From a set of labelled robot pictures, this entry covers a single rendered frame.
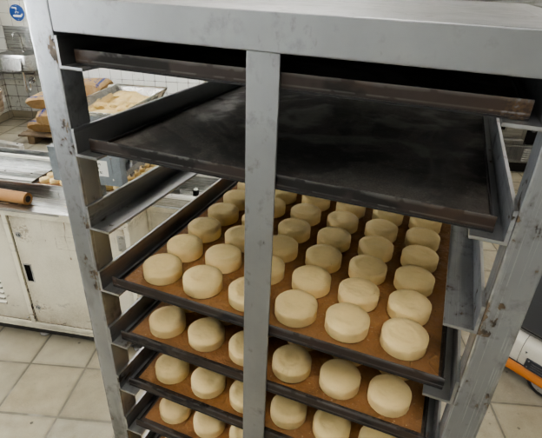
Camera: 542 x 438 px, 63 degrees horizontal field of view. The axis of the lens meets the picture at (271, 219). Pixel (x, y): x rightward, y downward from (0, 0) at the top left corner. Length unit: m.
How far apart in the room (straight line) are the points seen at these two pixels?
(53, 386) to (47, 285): 0.51
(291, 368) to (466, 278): 0.23
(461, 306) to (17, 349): 2.63
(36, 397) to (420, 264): 2.22
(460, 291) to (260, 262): 0.20
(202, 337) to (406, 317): 0.26
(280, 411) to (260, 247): 0.28
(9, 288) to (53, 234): 0.51
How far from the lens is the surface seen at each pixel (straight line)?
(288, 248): 0.62
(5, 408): 2.61
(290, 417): 0.64
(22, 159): 2.92
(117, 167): 2.00
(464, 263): 0.52
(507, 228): 0.38
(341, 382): 0.56
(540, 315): 2.60
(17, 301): 2.79
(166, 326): 0.63
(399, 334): 0.51
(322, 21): 0.35
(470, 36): 0.34
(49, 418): 2.49
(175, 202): 2.20
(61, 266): 2.46
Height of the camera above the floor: 1.84
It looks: 29 degrees down
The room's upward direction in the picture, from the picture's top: 2 degrees clockwise
